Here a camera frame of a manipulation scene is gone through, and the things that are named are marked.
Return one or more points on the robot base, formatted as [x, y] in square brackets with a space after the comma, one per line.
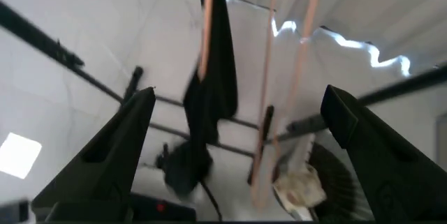
[160, 208]

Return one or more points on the white laundry basket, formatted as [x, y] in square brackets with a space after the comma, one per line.
[335, 178]

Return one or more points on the cream printed garment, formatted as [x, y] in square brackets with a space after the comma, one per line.
[300, 189]

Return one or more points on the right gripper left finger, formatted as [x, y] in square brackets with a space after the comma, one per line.
[97, 175]

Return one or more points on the white curtain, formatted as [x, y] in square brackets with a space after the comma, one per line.
[366, 4]

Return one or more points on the black garment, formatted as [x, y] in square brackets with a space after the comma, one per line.
[216, 77]

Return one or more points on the black clothes rack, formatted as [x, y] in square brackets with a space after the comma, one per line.
[42, 42]

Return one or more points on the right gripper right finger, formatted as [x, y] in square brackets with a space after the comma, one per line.
[394, 168]

